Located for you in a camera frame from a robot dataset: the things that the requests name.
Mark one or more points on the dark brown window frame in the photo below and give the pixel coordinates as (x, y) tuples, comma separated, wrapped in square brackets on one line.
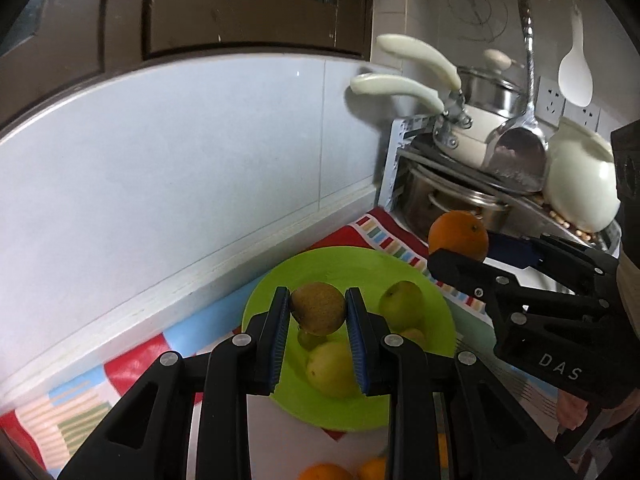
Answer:
[(200, 35)]

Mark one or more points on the white wall socket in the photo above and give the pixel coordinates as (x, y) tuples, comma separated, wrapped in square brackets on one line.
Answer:
[(550, 102)]

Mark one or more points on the white ceramic pot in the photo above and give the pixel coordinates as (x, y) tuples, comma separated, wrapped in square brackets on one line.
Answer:
[(580, 180)]

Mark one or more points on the orange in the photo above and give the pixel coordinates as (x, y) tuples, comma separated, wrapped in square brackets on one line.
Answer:
[(457, 237), (325, 472), (443, 450), (372, 470)]

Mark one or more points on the green apple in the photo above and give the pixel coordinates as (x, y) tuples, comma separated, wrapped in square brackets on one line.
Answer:
[(400, 305)]

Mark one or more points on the white rice spoon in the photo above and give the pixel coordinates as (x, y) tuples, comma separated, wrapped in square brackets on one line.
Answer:
[(575, 80)]

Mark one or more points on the colourful patchwork tablecloth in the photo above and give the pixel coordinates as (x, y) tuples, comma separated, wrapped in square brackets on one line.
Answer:
[(125, 365)]

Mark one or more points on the steel saucepan with lid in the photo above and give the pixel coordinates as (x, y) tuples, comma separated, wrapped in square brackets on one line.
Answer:
[(492, 92)]

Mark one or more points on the green plate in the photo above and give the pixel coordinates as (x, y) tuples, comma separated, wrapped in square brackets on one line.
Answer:
[(320, 265)]

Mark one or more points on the metal pot rack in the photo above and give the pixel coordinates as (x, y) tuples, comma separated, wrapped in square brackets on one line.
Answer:
[(395, 160)]

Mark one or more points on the small green fruit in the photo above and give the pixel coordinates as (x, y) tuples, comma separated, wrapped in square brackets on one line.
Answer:
[(307, 340)]

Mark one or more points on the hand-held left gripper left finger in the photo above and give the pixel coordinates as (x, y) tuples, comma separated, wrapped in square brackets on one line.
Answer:
[(280, 340)]

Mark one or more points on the person's right hand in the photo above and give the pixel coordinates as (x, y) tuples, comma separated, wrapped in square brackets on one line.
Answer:
[(571, 410)]

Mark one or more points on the large steel stockpot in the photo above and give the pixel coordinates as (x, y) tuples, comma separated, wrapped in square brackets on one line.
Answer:
[(450, 200)]

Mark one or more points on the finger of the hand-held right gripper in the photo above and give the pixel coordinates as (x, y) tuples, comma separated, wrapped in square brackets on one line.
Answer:
[(465, 272), (510, 250)]

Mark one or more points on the wooden bead trivet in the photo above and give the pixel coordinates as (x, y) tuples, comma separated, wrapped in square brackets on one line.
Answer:
[(575, 230)]

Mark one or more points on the large yellow-green pear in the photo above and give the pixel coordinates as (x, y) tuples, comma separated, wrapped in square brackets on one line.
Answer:
[(330, 367)]

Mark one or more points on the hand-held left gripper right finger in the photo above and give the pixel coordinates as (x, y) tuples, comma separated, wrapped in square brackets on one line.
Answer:
[(357, 340)]

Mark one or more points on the small brown round fruit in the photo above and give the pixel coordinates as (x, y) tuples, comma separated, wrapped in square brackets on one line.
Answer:
[(415, 337), (318, 310)]

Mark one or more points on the hanging steel spatula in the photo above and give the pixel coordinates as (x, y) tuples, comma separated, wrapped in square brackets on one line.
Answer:
[(517, 155)]

